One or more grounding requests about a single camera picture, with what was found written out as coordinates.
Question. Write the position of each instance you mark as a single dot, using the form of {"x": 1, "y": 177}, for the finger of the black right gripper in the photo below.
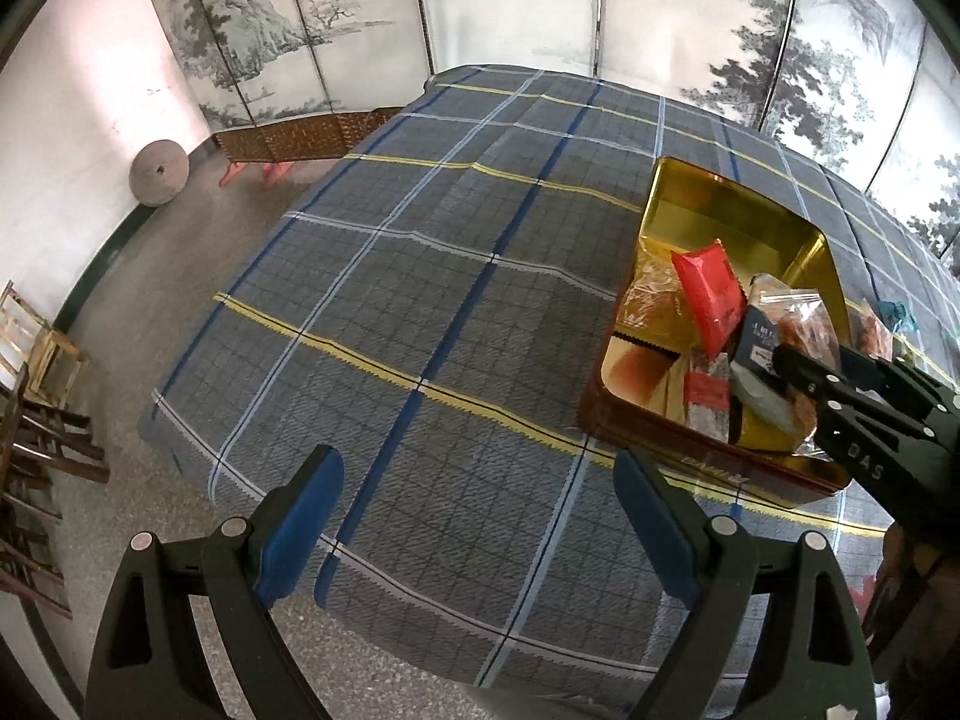
{"x": 873, "y": 373}
{"x": 808, "y": 376}

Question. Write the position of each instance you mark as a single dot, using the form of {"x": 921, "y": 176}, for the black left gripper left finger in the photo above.
{"x": 148, "y": 659}

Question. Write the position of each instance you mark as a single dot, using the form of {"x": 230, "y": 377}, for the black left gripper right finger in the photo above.
{"x": 811, "y": 659}

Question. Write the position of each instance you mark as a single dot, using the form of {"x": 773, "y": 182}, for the red snack packet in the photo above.
{"x": 713, "y": 294}

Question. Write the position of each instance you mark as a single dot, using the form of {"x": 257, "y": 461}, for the person's right hand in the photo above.
{"x": 912, "y": 619}

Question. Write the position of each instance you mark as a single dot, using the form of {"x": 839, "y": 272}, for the teal candy wrapper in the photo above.
{"x": 897, "y": 317}

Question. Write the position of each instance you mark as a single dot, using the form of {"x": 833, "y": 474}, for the navy white snack packet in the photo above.
{"x": 753, "y": 378}

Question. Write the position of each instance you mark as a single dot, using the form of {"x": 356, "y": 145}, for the clear wrapped brown pastry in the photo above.
{"x": 653, "y": 309}

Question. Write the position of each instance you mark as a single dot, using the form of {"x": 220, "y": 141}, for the red gold toffee tin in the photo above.
{"x": 687, "y": 209}

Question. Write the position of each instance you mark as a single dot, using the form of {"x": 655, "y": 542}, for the dark wooden folding chairs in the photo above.
{"x": 39, "y": 441}

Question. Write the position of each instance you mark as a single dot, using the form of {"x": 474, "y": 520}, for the light wooden folding chair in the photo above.
{"x": 53, "y": 361}

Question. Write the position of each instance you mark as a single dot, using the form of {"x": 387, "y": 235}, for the painted folding screen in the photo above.
{"x": 867, "y": 88}

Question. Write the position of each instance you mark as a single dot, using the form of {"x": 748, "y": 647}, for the blue plaid tablecloth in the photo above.
{"x": 432, "y": 310}

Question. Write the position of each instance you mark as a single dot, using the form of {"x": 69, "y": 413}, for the round stone disc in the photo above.
{"x": 158, "y": 173}

